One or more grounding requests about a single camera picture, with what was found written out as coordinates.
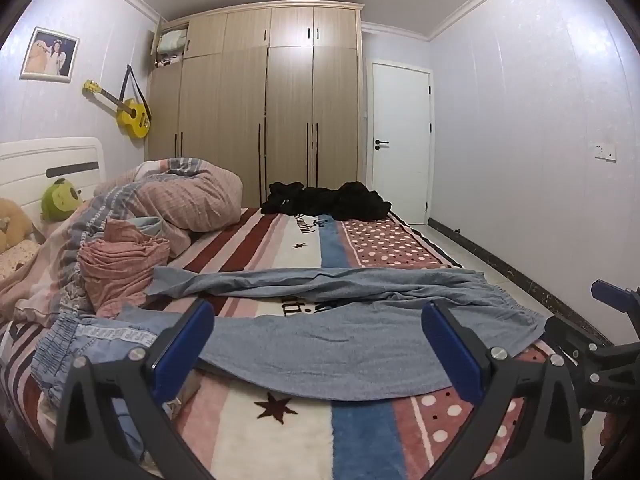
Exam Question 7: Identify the brown plush toy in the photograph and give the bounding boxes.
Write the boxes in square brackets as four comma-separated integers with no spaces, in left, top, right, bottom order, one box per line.
[0,198,36,253]

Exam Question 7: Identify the pink striped garment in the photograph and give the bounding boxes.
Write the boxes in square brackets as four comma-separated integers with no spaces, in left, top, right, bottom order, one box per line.
[77,218,172,318]

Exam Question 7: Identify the striped dotted bed blanket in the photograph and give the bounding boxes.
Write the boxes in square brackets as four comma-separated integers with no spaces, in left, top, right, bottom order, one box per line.
[0,206,561,480]

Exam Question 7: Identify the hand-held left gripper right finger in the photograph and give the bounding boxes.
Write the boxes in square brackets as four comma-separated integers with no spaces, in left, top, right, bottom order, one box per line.
[421,301,586,480]

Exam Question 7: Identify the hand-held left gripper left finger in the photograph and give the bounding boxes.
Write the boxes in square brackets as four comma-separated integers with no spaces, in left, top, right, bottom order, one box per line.
[52,299,216,480]

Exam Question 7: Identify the grey-blue pants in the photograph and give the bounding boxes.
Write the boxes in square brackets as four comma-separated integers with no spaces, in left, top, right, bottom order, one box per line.
[145,266,548,403]

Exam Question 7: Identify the pile of black clothes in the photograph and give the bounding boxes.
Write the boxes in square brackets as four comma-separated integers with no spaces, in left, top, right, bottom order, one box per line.
[260,180,393,222]

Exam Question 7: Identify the wooden wardrobe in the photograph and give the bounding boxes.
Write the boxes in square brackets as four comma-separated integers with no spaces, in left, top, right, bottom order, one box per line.
[145,2,365,209]

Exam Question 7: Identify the framed wall photo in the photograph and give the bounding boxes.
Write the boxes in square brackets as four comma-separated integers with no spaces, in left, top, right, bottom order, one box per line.
[19,26,81,81]

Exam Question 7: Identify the white bed headboard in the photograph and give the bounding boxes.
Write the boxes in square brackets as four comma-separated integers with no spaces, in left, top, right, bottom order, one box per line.
[0,136,107,221]

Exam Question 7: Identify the white door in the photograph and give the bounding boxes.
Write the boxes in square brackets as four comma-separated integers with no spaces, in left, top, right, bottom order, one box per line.
[366,57,434,225]

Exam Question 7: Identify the light blue pants white band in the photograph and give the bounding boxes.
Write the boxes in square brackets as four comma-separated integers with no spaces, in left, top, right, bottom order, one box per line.
[30,305,201,466]

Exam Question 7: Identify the green plush toy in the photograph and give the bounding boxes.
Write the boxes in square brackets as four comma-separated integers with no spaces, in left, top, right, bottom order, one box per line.
[41,178,84,223]

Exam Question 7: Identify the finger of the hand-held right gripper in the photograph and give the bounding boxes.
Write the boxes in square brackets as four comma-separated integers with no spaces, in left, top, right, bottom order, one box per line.
[544,316,618,367]
[590,280,640,327]

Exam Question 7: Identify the printed pillow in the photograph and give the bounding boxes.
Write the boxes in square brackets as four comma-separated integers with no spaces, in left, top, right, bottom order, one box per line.
[0,239,41,283]

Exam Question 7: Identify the pink and grey duvet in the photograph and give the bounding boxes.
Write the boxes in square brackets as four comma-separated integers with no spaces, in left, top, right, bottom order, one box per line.
[0,157,245,322]

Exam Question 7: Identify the folded bedding in wardrobe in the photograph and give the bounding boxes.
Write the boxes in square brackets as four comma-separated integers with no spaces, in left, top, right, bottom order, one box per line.
[155,28,189,67]

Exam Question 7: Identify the yellow guitar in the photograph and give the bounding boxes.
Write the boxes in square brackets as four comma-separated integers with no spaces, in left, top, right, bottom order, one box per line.
[82,65,152,140]

